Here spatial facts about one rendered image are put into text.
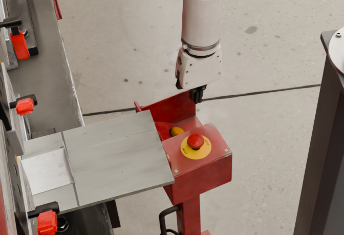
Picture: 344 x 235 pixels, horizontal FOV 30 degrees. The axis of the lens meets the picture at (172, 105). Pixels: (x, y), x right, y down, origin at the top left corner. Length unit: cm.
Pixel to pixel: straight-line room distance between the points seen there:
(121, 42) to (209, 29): 158
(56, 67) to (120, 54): 127
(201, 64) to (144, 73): 134
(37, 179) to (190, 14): 45
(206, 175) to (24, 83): 48
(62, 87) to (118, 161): 37
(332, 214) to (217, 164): 40
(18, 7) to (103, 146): 60
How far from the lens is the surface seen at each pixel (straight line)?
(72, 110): 148
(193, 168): 146
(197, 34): 134
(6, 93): 102
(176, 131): 159
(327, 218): 176
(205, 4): 129
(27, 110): 91
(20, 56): 120
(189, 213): 177
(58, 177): 121
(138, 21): 298
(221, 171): 153
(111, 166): 121
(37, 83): 156
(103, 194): 118
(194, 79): 144
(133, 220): 231
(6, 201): 73
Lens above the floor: 198
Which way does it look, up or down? 49 degrees down
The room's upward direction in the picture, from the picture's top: 4 degrees counter-clockwise
